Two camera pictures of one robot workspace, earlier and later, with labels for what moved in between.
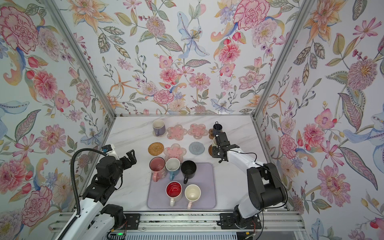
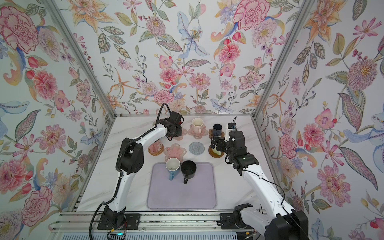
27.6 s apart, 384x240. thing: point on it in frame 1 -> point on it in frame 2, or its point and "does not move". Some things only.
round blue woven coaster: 196,148 does not move
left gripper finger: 127,162 -> 171,139
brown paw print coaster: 211,133 does not move
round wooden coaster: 210,150 does not move
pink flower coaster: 197,131 does not move
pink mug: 157,165 -> 156,147
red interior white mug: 174,190 -> 181,120
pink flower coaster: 174,151 does not move
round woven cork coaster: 156,148 does not move
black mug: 188,168 does not move
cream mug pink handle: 192,193 -> 197,124
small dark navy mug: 217,128 does not move
